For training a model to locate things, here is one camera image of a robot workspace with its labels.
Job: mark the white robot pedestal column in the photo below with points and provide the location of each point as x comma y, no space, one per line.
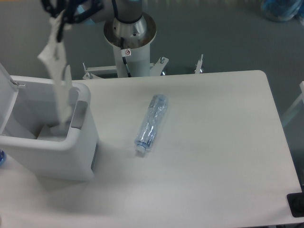
138,61

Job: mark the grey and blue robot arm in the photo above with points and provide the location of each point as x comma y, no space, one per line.
126,24

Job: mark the white plastic packaging bag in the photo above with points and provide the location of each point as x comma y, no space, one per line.
53,57

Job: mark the crushed clear plastic bottle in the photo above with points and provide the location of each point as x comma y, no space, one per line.
150,124

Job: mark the blue bottle cap at left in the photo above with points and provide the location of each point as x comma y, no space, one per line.
2,157

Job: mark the white frame at right edge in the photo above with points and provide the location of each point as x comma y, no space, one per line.
294,108

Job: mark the blue plastic bag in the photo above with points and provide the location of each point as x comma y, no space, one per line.
280,10

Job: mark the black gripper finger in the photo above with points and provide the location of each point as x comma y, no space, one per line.
53,9
70,15

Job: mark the white open trash can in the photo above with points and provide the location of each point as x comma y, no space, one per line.
31,134

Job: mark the black device at table edge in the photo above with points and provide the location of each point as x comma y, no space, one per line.
296,204

